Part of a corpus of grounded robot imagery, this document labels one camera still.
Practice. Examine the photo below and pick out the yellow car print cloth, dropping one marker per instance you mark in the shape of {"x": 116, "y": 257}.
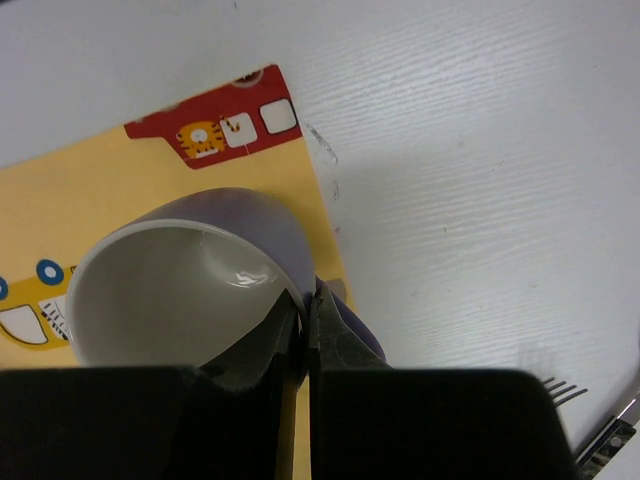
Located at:
{"x": 243, "y": 134}

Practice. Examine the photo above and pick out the metal fork black handle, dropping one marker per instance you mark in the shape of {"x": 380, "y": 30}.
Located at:
{"x": 585, "y": 408}

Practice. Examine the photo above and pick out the purple mug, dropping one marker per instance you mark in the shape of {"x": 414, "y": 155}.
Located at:
{"x": 190, "y": 284}

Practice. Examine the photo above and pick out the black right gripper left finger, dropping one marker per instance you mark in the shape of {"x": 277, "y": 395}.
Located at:
{"x": 232, "y": 418}

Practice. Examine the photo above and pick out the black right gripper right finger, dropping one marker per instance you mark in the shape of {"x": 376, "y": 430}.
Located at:
{"x": 369, "y": 420}

